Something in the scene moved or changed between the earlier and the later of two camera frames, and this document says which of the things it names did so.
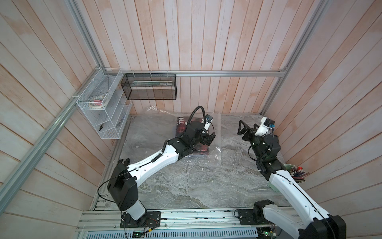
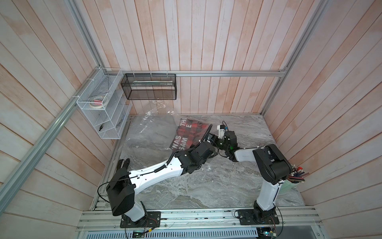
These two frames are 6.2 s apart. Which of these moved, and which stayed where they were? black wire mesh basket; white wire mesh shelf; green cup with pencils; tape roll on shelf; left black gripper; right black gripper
Moved: right black gripper; left black gripper
Stayed: white wire mesh shelf; tape roll on shelf; green cup with pencils; black wire mesh basket
